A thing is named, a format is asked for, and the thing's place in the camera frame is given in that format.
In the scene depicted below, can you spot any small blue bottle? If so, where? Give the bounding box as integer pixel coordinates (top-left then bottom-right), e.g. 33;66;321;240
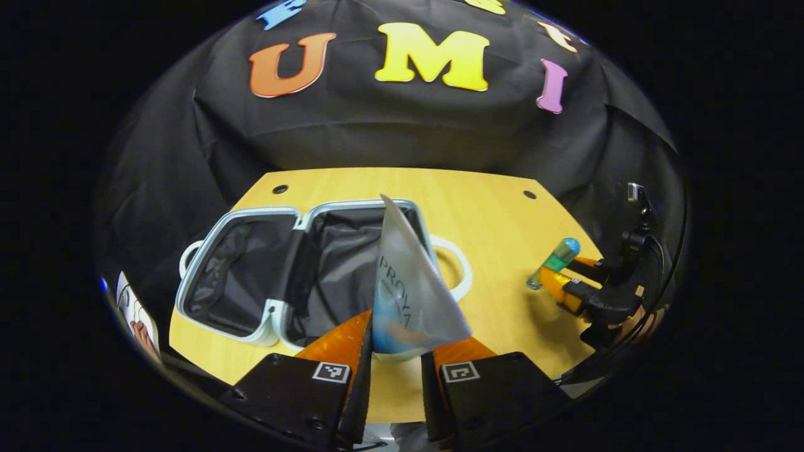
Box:
526;237;581;291

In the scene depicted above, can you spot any silver blue sachet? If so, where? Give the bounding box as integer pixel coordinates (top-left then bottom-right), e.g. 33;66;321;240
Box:
372;193;473;360

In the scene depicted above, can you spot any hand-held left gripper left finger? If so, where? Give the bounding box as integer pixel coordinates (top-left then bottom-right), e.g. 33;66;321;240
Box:
217;309;375;450

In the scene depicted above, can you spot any white printed board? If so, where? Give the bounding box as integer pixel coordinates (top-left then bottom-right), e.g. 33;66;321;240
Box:
115;271;163;363

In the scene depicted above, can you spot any black backdrop cloth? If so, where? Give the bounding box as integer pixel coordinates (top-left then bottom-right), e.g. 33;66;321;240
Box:
94;0;688;327

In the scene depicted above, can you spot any light blue suitcase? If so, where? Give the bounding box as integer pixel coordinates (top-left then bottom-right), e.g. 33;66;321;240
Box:
175;198;473;352

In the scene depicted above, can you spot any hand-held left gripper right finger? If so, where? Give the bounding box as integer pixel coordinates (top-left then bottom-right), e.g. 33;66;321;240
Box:
420;336;571;450

